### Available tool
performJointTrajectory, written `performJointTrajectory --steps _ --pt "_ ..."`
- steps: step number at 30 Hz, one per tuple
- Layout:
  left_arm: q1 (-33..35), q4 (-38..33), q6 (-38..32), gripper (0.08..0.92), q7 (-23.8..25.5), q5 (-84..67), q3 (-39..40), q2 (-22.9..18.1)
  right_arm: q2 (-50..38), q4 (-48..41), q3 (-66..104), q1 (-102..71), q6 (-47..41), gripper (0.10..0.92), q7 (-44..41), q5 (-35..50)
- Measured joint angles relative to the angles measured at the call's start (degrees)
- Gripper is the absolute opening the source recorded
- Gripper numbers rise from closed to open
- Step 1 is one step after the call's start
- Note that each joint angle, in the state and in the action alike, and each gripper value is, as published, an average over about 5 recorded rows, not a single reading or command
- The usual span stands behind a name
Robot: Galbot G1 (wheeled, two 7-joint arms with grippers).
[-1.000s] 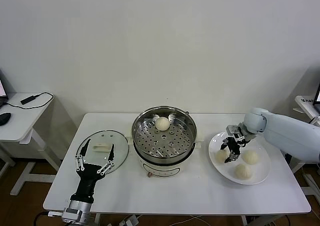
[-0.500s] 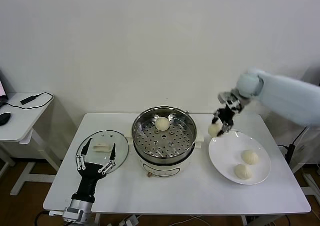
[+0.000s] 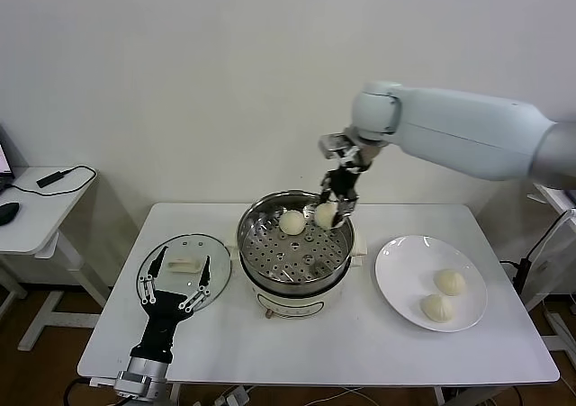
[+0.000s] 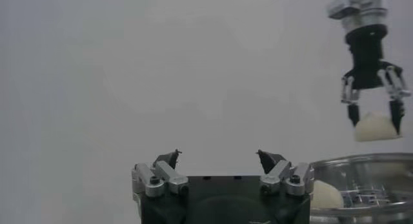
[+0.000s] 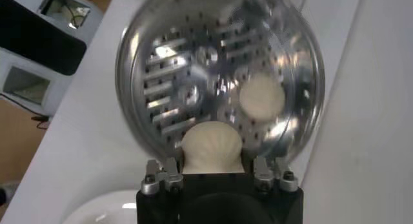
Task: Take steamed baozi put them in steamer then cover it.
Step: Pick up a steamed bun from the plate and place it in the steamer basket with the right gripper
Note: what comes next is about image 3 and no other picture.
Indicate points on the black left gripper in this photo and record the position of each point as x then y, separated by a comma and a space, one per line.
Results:
159, 320

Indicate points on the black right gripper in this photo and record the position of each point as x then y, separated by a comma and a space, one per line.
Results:
348, 183

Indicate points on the white steamed baozi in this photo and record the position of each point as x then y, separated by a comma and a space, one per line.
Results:
437, 308
324, 216
450, 282
291, 222

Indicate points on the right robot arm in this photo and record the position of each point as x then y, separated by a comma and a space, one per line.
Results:
450, 127

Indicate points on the perforated steel steamer basket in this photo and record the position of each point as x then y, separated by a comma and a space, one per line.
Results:
294, 255

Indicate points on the white round plate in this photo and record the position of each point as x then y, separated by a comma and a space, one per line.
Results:
405, 266

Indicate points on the white electric cooker pot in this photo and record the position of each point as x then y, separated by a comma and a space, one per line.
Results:
292, 304

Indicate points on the white power strip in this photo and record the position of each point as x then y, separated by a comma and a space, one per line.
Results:
236, 397

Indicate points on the white side desk with mouse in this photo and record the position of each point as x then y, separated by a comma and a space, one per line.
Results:
40, 217

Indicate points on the black computer mouse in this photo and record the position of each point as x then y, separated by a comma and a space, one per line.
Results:
9, 212

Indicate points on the laptop beside black mouse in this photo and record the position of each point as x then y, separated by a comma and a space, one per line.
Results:
3, 158

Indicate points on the white side desk with label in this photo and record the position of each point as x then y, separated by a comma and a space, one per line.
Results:
542, 284

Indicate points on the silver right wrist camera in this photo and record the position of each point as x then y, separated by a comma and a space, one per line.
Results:
333, 145

